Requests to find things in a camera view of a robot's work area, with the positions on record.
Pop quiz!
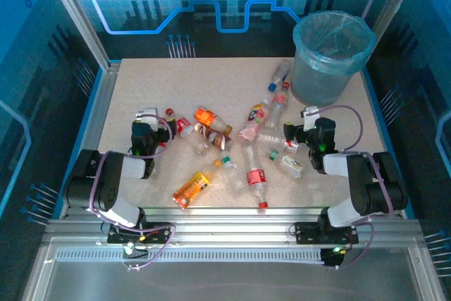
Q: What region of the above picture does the white cap red print bottle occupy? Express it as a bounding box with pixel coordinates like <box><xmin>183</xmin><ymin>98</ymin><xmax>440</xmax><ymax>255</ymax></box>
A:
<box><xmin>256</xmin><ymin>133</ymin><xmax>300</xmax><ymax>154</ymax></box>

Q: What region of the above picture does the red cap red label bottle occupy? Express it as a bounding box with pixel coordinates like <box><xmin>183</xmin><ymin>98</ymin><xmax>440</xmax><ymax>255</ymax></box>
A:
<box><xmin>270</xmin><ymin>81</ymin><xmax>292</xmax><ymax>129</ymax></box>

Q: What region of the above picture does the small green cap bottle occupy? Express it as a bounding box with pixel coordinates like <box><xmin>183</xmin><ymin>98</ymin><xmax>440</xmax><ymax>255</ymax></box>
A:
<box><xmin>266</xmin><ymin>147</ymin><xmax>306</xmax><ymax>179</ymax></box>

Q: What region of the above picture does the pink label drink bottle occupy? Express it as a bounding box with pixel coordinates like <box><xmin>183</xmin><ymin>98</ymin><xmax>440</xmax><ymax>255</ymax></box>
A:
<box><xmin>236</xmin><ymin>99</ymin><xmax>272</xmax><ymax>145</ymax></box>

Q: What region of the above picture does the brown label bottle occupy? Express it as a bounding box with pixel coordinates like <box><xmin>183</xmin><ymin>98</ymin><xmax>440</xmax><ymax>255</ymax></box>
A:
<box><xmin>193</xmin><ymin>123</ymin><xmax>233</xmax><ymax>151</ymax></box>

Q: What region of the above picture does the translucent trash bin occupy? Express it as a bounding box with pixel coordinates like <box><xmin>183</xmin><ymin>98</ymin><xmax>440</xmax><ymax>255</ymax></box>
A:
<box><xmin>290</xmin><ymin>11</ymin><xmax>377</xmax><ymax>107</ymax></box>

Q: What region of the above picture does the yellow orange label bottle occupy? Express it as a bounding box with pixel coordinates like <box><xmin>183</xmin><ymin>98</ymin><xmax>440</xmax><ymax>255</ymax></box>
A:
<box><xmin>171</xmin><ymin>159</ymin><xmax>223</xmax><ymax>210</ymax></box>

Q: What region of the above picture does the blue cap clear bottle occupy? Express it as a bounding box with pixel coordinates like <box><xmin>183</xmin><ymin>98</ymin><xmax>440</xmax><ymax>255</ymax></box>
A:
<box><xmin>267</xmin><ymin>59</ymin><xmax>292</xmax><ymax>92</ymax></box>

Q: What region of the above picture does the arm base connector module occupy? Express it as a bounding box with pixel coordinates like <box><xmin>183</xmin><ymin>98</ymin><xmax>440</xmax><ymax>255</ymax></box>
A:
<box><xmin>319</xmin><ymin>244</ymin><xmax>345</xmax><ymax>269</ymax></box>
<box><xmin>121</xmin><ymin>240</ymin><xmax>149</xmax><ymax>260</ymax></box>

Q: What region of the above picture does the brushed metal front panel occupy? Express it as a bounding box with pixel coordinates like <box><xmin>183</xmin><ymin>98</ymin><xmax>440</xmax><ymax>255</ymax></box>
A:
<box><xmin>20</xmin><ymin>237</ymin><xmax>447</xmax><ymax>301</ymax></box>

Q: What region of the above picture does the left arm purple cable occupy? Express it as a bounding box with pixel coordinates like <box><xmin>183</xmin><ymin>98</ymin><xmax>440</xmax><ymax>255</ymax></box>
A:
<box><xmin>87</xmin><ymin>113</ymin><xmax>177</xmax><ymax>273</ymax></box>

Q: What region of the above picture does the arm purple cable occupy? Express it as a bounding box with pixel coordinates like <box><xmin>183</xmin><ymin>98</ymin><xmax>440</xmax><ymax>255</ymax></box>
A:
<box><xmin>315</xmin><ymin>104</ymin><xmax>395</xmax><ymax>270</ymax></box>
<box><xmin>87</xmin><ymin>113</ymin><xmax>177</xmax><ymax>273</ymax></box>

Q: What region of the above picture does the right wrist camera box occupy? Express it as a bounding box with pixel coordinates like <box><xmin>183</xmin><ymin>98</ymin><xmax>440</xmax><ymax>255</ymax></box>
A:
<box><xmin>299</xmin><ymin>105</ymin><xmax>321</xmax><ymax>132</ymax></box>

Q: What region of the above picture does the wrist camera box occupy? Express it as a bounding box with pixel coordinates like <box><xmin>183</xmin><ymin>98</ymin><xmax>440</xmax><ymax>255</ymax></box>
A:
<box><xmin>299</xmin><ymin>105</ymin><xmax>321</xmax><ymax>132</ymax></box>
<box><xmin>135</xmin><ymin>106</ymin><xmax>159</xmax><ymax>129</ymax></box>

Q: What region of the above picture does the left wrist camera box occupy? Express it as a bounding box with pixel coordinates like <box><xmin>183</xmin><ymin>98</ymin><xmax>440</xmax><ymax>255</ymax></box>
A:
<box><xmin>135</xmin><ymin>106</ymin><xmax>159</xmax><ymax>129</ymax></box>

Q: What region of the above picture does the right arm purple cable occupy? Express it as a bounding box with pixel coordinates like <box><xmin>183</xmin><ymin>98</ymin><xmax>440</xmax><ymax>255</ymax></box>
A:
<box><xmin>315</xmin><ymin>104</ymin><xmax>395</xmax><ymax>270</ymax></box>

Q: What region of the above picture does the aluminium table side rail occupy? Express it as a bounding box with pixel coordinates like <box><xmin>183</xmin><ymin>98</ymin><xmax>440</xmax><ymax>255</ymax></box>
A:
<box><xmin>58</xmin><ymin>61</ymin><xmax>123</xmax><ymax>219</ymax></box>

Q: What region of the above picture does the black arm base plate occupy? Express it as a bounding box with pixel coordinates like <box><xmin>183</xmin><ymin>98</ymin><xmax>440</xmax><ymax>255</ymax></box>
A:
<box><xmin>293</xmin><ymin>221</ymin><xmax>359</xmax><ymax>245</ymax></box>
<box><xmin>106</xmin><ymin>221</ymin><xmax>173</xmax><ymax>245</ymax></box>

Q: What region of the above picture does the aluminium front rail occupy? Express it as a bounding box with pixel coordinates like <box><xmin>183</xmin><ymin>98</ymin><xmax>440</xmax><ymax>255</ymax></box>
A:
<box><xmin>45</xmin><ymin>205</ymin><xmax>424</xmax><ymax>245</ymax></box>

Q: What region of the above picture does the slotted grey cable duct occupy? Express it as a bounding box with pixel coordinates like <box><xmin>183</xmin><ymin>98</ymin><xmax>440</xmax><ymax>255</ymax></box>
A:
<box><xmin>54</xmin><ymin>250</ymin><xmax>327</xmax><ymax>264</ymax></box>

